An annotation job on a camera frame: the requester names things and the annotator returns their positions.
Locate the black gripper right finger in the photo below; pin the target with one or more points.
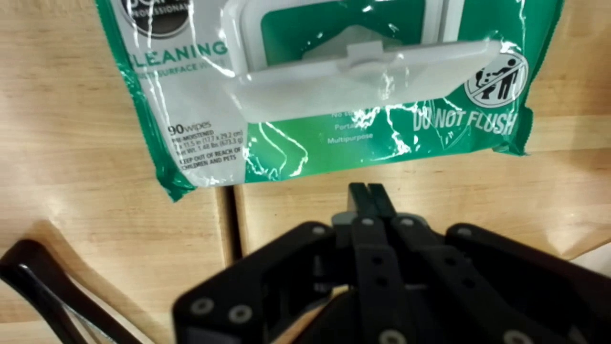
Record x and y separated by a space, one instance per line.
509 287

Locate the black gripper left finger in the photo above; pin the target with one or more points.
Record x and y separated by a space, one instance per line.
268 287

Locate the green white wipes pack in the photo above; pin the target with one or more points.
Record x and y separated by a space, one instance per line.
306 140

